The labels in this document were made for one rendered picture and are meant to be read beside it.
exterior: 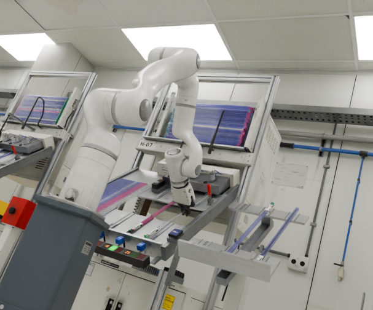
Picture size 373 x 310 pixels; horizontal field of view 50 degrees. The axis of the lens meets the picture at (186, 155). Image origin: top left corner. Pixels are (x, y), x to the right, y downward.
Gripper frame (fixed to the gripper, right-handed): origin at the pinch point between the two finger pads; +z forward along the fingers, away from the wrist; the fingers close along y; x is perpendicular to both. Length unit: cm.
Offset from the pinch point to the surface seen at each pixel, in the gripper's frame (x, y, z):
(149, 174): -30, 48, 8
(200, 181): -23.8, 6.8, 0.2
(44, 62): -195, 347, -1
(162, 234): 21.2, -2.9, -3.9
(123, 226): 24.4, 16.1, -4.4
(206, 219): -1.7, -9.9, 3.7
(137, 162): -37, 62, 6
